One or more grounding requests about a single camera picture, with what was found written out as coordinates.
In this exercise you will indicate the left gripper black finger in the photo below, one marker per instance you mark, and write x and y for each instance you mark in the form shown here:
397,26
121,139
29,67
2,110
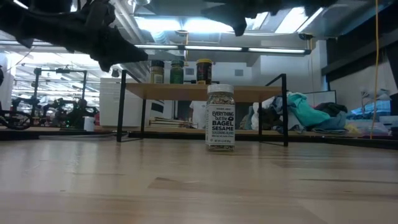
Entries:
107,59
127,49

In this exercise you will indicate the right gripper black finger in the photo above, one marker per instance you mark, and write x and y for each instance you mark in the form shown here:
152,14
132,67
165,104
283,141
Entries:
222,12
240,25

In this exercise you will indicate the dark-lidded pale-label spice jar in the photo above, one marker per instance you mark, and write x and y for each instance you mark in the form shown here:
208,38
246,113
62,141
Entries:
157,76

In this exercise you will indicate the green-lidded green herb jar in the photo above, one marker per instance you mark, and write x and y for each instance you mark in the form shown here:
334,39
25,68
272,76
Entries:
177,73

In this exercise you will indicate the yellow-lidded chili seasoning jar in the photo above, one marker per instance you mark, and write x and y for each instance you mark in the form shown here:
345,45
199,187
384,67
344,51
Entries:
204,71

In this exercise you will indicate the white-lidded bagel sesame jar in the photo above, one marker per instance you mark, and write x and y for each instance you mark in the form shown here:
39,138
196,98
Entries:
220,124

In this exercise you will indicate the black background robot arm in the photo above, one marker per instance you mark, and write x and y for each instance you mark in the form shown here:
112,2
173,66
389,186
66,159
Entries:
14,119

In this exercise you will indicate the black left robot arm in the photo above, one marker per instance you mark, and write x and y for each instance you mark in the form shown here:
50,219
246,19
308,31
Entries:
31,21

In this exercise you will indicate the wooden shelf with black legs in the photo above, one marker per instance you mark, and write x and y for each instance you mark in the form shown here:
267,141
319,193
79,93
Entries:
161,92

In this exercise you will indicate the long ceiling light bar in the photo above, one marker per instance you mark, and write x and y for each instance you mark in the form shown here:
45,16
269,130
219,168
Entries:
217,48

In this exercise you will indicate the white cabinet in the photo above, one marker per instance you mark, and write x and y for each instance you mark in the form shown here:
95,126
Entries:
133,112

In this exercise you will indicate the person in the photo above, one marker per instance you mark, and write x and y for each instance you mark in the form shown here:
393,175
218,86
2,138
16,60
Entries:
199,115
82,113

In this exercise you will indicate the small white box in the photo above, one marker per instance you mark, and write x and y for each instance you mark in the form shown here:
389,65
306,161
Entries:
89,124

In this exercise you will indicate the stack of books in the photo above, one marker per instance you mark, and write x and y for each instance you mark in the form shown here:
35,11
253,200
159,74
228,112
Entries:
164,122

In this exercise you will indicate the white cloth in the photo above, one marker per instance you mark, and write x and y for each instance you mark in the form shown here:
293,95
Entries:
255,115

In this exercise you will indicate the dark blue plaid cloth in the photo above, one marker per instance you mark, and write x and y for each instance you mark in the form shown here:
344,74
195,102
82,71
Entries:
277,109

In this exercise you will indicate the teal cloth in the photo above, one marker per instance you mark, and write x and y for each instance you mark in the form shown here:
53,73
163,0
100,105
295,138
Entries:
306,112

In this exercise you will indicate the dark grey cloth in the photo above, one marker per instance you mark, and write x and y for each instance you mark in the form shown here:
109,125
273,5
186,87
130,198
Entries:
331,108

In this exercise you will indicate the blue-grey cloth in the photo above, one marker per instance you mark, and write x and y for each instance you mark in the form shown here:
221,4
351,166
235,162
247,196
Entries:
335,123

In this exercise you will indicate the light blue checked cloth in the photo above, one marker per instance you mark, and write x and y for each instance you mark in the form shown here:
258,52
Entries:
373,109

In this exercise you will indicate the silver ventilation duct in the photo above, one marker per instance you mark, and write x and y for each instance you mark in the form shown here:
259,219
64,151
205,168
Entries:
136,70

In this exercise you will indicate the grey wall vent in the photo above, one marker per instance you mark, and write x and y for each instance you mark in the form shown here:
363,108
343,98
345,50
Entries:
238,72
189,71

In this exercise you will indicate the black ceiling security camera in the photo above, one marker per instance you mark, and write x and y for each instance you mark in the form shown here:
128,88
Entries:
305,36

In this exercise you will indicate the black metal stand frame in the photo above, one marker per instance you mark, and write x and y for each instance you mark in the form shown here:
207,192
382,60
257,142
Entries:
36,90

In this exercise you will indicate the black table frame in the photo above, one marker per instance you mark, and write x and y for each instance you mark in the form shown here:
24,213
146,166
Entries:
62,136

